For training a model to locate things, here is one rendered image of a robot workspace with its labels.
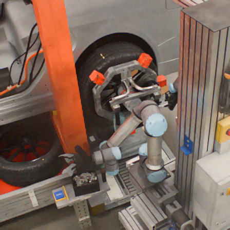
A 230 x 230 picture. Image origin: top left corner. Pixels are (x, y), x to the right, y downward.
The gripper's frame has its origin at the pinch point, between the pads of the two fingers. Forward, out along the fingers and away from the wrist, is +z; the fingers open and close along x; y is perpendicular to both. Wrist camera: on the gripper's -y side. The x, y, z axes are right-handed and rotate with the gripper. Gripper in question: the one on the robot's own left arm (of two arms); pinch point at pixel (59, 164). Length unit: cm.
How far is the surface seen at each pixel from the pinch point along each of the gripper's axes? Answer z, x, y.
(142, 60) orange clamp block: -79, 97, -2
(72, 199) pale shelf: -1, 44, 73
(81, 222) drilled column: -5, 51, 108
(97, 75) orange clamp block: -42, 91, -1
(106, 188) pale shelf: -29, 47, 73
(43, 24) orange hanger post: -9, 47, -65
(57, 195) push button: 9, 49, 70
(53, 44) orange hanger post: -12, 49, -50
